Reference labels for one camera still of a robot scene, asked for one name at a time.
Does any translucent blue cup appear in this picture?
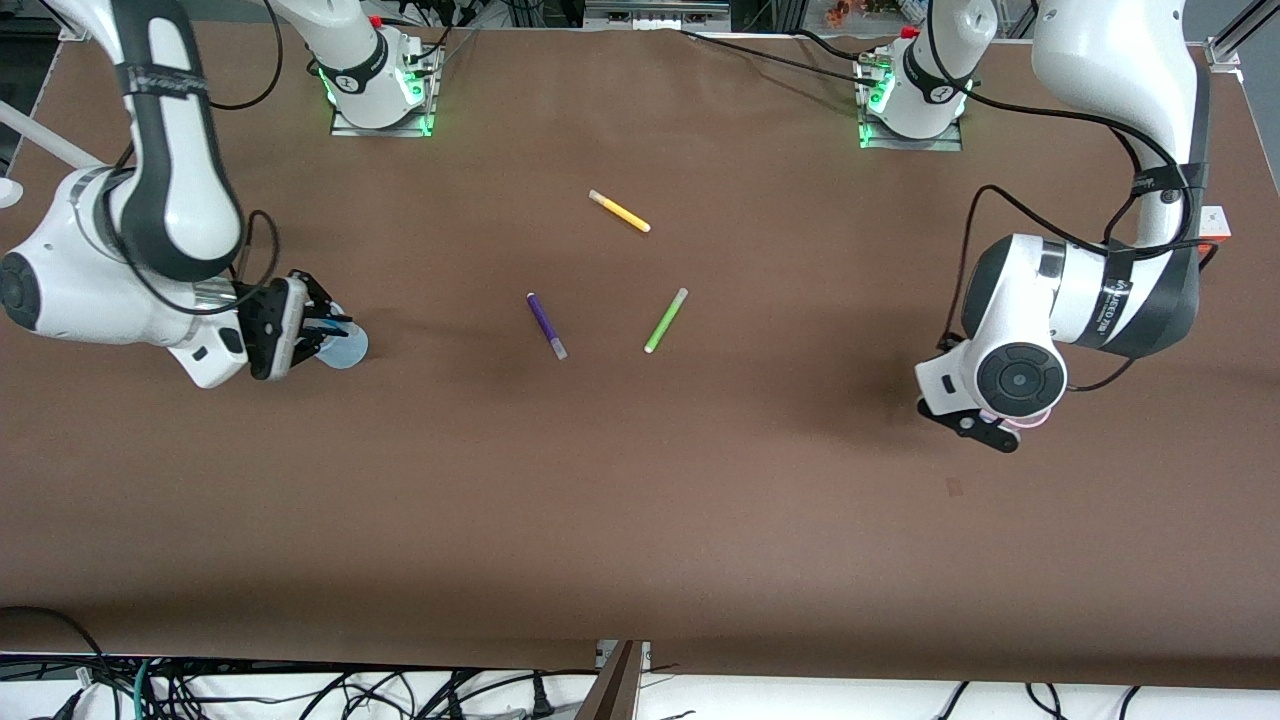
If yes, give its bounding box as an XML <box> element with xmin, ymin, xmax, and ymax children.
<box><xmin>312</xmin><ymin>298</ymin><xmax>370</xmax><ymax>370</ymax></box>

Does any purple marker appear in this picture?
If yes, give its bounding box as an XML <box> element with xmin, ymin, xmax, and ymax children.
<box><xmin>526</xmin><ymin>292</ymin><xmax>569</xmax><ymax>361</ymax></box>

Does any green marker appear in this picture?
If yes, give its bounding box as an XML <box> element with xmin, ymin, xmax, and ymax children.
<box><xmin>643</xmin><ymin>287</ymin><xmax>690</xmax><ymax>355</ymax></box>

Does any yellow marker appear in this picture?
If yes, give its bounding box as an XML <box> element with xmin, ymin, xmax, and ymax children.
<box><xmin>588</xmin><ymin>189</ymin><xmax>652</xmax><ymax>234</ymax></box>

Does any brown table cover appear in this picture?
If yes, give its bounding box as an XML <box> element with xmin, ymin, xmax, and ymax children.
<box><xmin>0</xmin><ymin>18</ymin><xmax>1280</xmax><ymax>691</ymax></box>

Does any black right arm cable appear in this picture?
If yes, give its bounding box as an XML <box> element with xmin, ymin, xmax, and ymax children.
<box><xmin>205</xmin><ymin>0</ymin><xmax>284</xmax><ymax>111</ymax></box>
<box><xmin>105</xmin><ymin>140</ymin><xmax>283</xmax><ymax>317</ymax></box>

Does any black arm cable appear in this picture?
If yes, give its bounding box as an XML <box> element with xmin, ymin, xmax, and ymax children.
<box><xmin>105</xmin><ymin>140</ymin><xmax>283</xmax><ymax>317</ymax></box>
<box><xmin>205</xmin><ymin>0</ymin><xmax>284</xmax><ymax>111</ymax></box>
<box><xmin>925</xmin><ymin>0</ymin><xmax>1216</xmax><ymax>391</ymax></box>

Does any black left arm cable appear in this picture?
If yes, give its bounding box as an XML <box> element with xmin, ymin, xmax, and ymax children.
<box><xmin>925</xmin><ymin>0</ymin><xmax>1216</xmax><ymax>391</ymax></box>

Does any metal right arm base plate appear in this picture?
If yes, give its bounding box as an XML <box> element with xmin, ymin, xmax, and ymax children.
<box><xmin>330</xmin><ymin>45</ymin><xmax>438</xmax><ymax>138</ymax></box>

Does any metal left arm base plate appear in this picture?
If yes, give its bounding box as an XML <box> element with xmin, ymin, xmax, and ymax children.
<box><xmin>858</xmin><ymin>55</ymin><xmax>964</xmax><ymax>153</ymax></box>

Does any short black table cable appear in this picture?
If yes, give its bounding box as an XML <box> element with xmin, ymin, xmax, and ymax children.
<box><xmin>798</xmin><ymin>28</ymin><xmax>873</xmax><ymax>59</ymax></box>

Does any black looped floor cable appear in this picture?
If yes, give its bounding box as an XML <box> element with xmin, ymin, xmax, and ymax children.
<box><xmin>0</xmin><ymin>605</ymin><xmax>106</xmax><ymax>691</ymax></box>

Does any long black table cable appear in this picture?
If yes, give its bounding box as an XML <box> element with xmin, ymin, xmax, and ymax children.
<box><xmin>680</xmin><ymin>28</ymin><xmax>866</xmax><ymax>79</ymax></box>

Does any aluminium frame post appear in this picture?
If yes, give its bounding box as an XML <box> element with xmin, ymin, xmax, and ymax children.
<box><xmin>1205</xmin><ymin>0</ymin><xmax>1280</xmax><ymax>69</ymax></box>

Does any grey metal frame bar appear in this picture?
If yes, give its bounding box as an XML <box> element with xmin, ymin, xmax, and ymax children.
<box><xmin>583</xmin><ymin>0</ymin><xmax>733</xmax><ymax>33</ymax></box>

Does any metal table frame bracket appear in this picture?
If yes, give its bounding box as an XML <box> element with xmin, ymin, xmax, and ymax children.
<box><xmin>575</xmin><ymin>640</ymin><xmax>651</xmax><ymax>720</ymax></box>

